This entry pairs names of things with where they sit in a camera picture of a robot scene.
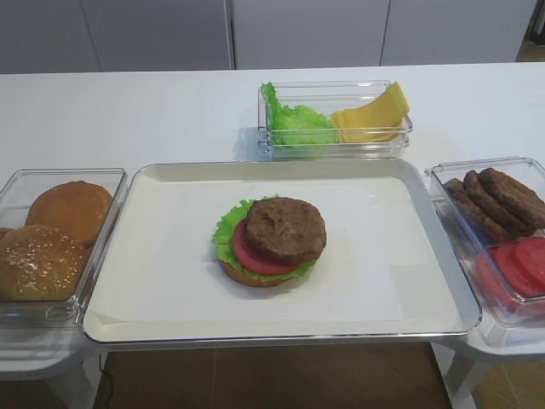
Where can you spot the sesame bun top front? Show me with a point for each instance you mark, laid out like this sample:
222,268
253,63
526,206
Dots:
40,263

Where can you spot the sesame bun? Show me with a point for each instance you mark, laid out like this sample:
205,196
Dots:
4,232
40,263

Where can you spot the tomato slice on burger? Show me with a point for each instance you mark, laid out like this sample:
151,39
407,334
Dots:
250,260

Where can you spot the tomato slice middle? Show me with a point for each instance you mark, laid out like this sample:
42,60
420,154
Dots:
517,276

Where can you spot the brown patty on burger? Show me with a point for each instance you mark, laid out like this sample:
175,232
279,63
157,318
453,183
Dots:
285,230

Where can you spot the green lettuce leaves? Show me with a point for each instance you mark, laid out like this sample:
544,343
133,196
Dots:
299,125

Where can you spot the lettuce leaf on burger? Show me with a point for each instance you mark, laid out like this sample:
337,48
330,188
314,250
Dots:
223,236

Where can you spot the plain bun bottom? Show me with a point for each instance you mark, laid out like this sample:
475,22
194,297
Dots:
76,208

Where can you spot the silver metal tray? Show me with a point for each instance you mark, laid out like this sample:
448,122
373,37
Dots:
434,297

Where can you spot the sesame bun top left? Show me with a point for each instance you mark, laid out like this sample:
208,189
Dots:
4,232

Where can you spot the tomato slice front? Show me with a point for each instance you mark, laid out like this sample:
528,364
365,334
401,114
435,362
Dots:
529,255

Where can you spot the brown patty front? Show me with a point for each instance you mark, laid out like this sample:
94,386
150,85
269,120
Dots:
514,196

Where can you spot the brown patty back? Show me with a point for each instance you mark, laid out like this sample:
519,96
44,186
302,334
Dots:
494,231

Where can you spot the tomato slice back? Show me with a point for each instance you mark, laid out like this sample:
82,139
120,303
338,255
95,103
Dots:
494,291

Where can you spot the yellow cheese slice stack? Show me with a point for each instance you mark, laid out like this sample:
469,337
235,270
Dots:
349,123

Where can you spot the clear lettuce cheese container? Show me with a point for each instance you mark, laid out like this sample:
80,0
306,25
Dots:
327,98

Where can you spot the clear patty tomato container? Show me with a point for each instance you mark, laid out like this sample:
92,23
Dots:
469,241

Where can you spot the white paper tray liner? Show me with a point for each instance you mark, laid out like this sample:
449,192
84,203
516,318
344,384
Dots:
162,264

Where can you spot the bottom bun on tray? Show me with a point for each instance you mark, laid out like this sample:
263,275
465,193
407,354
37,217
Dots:
240,276

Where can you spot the brown patty middle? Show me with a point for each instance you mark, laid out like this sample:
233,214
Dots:
492,208

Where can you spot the clear bun container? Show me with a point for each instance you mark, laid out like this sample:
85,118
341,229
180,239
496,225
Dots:
17,196

